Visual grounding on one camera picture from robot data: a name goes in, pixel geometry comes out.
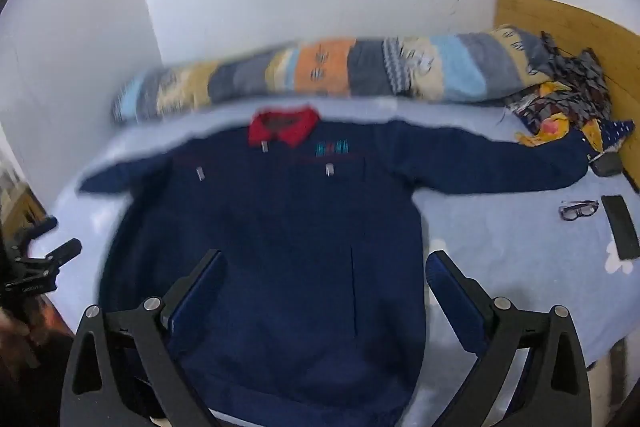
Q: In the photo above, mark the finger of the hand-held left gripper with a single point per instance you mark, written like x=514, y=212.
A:
x=64, y=252
x=44, y=226

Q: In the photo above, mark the small black pouch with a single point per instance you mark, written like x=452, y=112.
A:
x=607, y=165

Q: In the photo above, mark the pile of patterned clothes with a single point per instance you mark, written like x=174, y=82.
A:
x=565, y=97

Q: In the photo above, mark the rolled patchwork blanket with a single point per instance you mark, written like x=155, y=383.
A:
x=320, y=67

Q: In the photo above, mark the navy jacket with red collar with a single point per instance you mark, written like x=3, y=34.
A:
x=300, y=232

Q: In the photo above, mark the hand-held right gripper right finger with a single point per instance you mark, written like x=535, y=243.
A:
x=450, y=297

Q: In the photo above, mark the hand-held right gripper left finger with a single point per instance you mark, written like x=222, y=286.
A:
x=200, y=292

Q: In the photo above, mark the light blue cloud bed sheet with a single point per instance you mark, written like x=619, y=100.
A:
x=525, y=257

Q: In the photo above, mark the black-framed glasses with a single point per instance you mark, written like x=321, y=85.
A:
x=564, y=212

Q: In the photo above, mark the wooden headboard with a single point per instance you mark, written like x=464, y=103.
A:
x=550, y=14

